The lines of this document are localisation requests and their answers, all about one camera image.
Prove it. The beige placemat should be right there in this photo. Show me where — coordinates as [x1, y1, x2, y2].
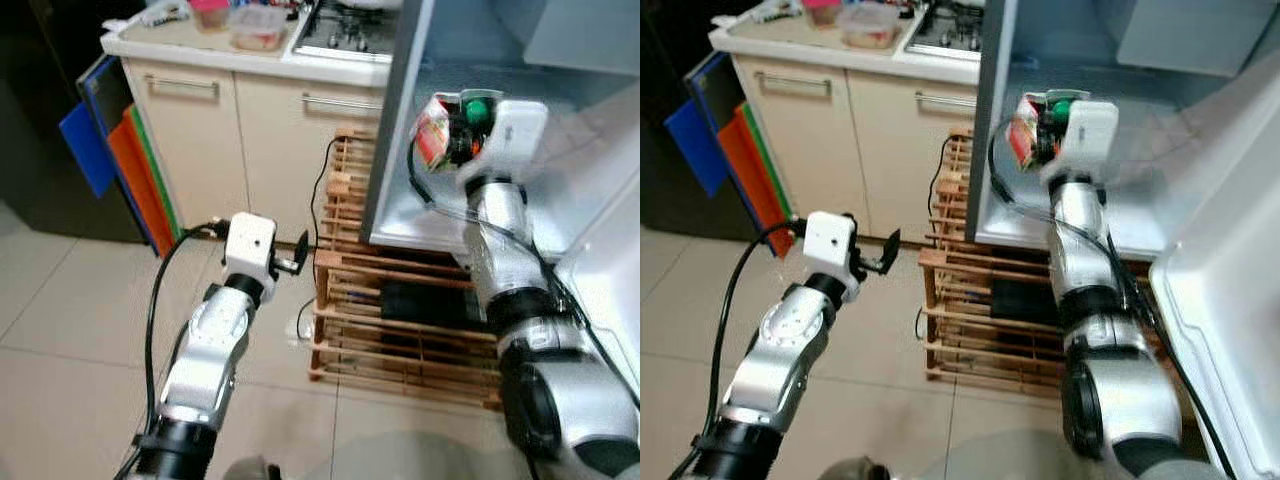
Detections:
[730, 10, 926, 51]

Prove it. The red white milk carton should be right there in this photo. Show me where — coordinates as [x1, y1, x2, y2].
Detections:
[1008, 90, 1086, 171]
[412, 90, 496, 171]

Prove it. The beige kitchen cabinet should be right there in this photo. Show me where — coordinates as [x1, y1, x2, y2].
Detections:
[708, 30, 986, 243]
[100, 35, 396, 246]

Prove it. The blue framed dark board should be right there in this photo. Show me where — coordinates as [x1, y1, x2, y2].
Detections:
[78, 53, 166, 251]
[684, 50, 773, 216]

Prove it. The robot left leg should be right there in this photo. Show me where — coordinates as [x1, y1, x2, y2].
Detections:
[222, 456, 283, 480]
[818, 456, 894, 480]

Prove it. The steel cabinet handle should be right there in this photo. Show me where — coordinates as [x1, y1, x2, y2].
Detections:
[913, 91, 979, 111]
[301, 92, 386, 114]
[143, 74, 222, 101]
[752, 71, 833, 99]

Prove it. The wooden slatted rack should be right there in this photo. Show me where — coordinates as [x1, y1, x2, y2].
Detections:
[307, 127, 506, 411]
[918, 127, 1201, 421]

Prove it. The green plastic board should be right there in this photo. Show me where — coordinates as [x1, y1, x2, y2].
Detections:
[127, 105, 186, 239]
[742, 100, 798, 216]

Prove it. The tall steel fridge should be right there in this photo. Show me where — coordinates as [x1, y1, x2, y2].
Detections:
[0, 0, 151, 246]
[640, 0, 756, 231]

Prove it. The black power cable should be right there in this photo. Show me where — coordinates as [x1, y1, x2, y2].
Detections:
[296, 138, 343, 343]
[915, 138, 953, 341]

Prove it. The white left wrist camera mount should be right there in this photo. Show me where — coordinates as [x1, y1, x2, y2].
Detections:
[222, 212, 281, 301]
[803, 211, 863, 301]

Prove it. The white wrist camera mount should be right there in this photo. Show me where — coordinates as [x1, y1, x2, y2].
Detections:
[803, 211, 863, 301]
[458, 99, 550, 196]
[1040, 99, 1120, 186]
[222, 212, 281, 301]

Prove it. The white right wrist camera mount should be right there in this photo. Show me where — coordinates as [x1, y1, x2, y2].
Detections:
[1040, 99, 1120, 186]
[458, 99, 550, 196]

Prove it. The grey mini fridge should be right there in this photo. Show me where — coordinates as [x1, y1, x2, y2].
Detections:
[360, 0, 641, 391]
[965, 0, 1280, 480]

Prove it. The blue plastic board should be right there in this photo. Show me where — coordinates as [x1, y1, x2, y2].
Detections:
[664, 100, 733, 198]
[58, 103, 121, 199]

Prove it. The black flat device box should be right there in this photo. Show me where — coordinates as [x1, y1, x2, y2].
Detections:
[378, 280, 488, 324]
[990, 278, 1063, 326]

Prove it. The clear plastic food container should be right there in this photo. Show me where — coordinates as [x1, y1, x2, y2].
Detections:
[836, 2, 901, 50]
[227, 4, 291, 53]

